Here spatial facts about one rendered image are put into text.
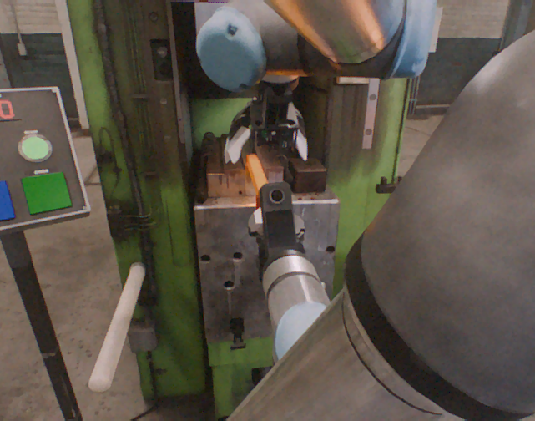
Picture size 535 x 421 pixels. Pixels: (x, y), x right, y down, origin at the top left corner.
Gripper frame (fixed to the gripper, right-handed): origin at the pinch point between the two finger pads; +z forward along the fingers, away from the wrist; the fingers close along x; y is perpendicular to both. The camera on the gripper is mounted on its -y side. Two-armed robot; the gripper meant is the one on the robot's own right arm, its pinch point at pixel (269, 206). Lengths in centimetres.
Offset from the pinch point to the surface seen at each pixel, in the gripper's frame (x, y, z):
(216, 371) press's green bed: -14, 66, 23
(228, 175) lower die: -6.8, 2.8, 27.7
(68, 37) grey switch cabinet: -215, -47, 541
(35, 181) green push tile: -45.6, -3.2, 12.0
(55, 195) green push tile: -42.3, -0.2, 11.6
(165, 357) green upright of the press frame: -33, 77, 42
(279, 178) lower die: 6.6, 4.1, 27.7
